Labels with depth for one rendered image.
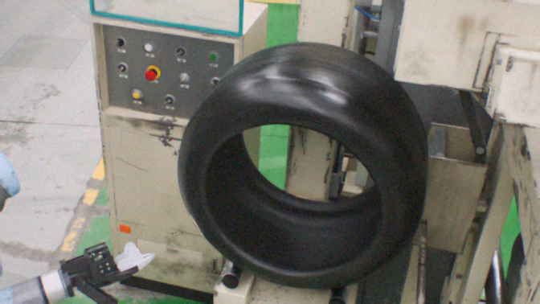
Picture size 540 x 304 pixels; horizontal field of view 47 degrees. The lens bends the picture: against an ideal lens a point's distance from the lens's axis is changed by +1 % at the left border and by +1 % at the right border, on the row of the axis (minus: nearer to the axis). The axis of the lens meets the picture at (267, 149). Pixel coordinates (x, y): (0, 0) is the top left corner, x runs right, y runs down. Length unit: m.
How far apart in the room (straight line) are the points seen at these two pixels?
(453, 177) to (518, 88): 0.84
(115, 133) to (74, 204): 1.10
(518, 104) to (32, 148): 3.42
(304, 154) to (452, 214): 0.44
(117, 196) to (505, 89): 1.97
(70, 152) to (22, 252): 0.91
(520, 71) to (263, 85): 0.61
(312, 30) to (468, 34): 0.74
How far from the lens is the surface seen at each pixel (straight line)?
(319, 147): 1.75
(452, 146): 1.85
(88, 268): 1.51
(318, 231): 1.77
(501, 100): 0.85
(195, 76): 2.23
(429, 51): 0.94
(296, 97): 1.28
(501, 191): 1.73
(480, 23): 0.93
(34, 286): 1.50
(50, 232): 3.30
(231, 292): 1.65
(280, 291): 1.75
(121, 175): 2.52
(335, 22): 1.59
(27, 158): 3.91
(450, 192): 1.71
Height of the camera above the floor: 2.03
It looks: 32 degrees down
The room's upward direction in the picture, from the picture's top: 4 degrees clockwise
